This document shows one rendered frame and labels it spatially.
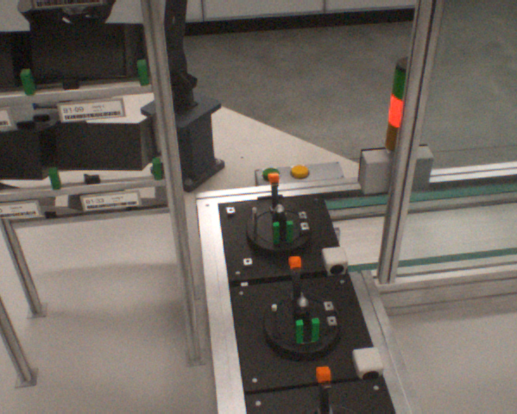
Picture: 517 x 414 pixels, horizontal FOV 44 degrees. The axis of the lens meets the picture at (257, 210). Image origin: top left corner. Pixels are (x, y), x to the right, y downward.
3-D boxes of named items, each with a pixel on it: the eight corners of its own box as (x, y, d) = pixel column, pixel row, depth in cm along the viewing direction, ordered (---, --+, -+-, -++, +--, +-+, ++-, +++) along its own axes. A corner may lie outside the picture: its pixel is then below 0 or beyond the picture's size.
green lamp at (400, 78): (387, 87, 106) (391, 60, 103) (417, 85, 107) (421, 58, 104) (397, 103, 103) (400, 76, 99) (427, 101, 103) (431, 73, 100)
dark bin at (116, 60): (91, 66, 117) (89, 24, 115) (163, 66, 116) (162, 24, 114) (34, 78, 90) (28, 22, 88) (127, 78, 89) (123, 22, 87)
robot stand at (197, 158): (186, 147, 181) (179, 84, 168) (226, 166, 174) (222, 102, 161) (148, 172, 173) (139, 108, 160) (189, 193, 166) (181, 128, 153)
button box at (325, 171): (255, 188, 161) (254, 168, 157) (337, 179, 163) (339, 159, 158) (258, 206, 155) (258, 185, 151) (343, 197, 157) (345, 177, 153)
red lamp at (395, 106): (384, 113, 110) (387, 88, 107) (412, 111, 110) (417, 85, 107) (393, 129, 106) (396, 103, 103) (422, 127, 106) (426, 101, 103)
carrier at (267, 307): (230, 293, 127) (227, 248, 119) (349, 280, 130) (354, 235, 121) (244, 399, 109) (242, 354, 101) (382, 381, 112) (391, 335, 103)
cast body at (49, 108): (47, 123, 127) (44, 87, 126) (68, 123, 127) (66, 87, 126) (32, 125, 119) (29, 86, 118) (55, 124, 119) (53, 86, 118)
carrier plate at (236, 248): (218, 210, 147) (217, 203, 145) (322, 200, 149) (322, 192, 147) (229, 288, 129) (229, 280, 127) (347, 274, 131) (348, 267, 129)
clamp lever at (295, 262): (290, 293, 121) (288, 256, 119) (300, 292, 121) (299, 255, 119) (293, 302, 118) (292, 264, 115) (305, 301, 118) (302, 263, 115)
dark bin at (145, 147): (106, 140, 127) (104, 102, 125) (173, 141, 127) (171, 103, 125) (59, 170, 100) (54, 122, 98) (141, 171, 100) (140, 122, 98)
